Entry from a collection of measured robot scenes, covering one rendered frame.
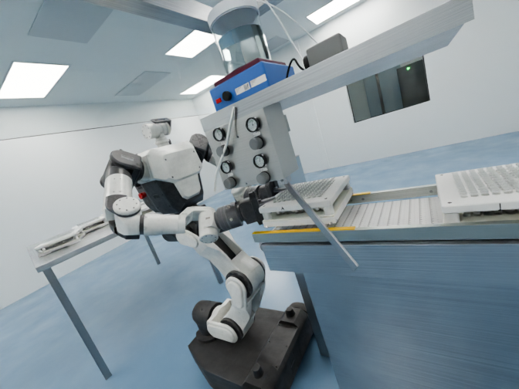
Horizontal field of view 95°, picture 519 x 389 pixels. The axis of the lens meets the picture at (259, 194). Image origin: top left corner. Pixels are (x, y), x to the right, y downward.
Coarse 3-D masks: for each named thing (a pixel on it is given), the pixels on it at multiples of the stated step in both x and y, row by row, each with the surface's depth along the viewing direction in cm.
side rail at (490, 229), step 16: (432, 224) 53; (448, 224) 52; (464, 224) 50; (480, 224) 48; (496, 224) 47; (512, 224) 45; (256, 240) 82; (272, 240) 78; (288, 240) 75; (304, 240) 71; (320, 240) 69; (352, 240) 63; (368, 240) 61
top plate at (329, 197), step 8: (344, 176) 84; (336, 184) 77; (344, 184) 78; (280, 192) 90; (328, 192) 72; (336, 192) 71; (296, 200) 75; (312, 200) 70; (320, 200) 68; (328, 200) 66; (264, 208) 78; (272, 208) 76; (280, 208) 75; (288, 208) 73; (296, 208) 72
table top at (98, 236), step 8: (64, 232) 257; (88, 232) 202; (96, 232) 189; (104, 232) 177; (112, 232) 167; (88, 240) 167; (96, 240) 158; (104, 240) 161; (32, 248) 219; (64, 248) 168; (72, 248) 159; (80, 248) 152; (88, 248) 155; (32, 256) 175; (48, 256) 157; (56, 256) 148; (64, 256) 146; (72, 256) 149; (40, 264) 141; (48, 264) 140; (56, 264) 143
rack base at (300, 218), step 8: (344, 192) 82; (352, 192) 85; (336, 200) 77; (344, 200) 77; (336, 208) 70; (272, 216) 81; (280, 216) 79; (288, 216) 77; (296, 216) 74; (304, 216) 72; (320, 216) 69; (328, 216) 67; (336, 216) 68; (264, 224) 80; (272, 224) 79; (280, 224) 77; (288, 224) 75; (296, 224) 74; (304, 224) 72; (312, 224) 71
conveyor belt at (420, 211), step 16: (352, 208) 85; (368, 208) 81; (384, 208) 77; (400, 208) 73; (416, 208) 70; (432, 208) 67; (336, 224) 77; (352, 224) 74; (368, 224) 70; (384, 224) 68; (400, 224) 65; (416, 224) 62; (384, 240) 61; (400, 240) 59; (416, 240) 57
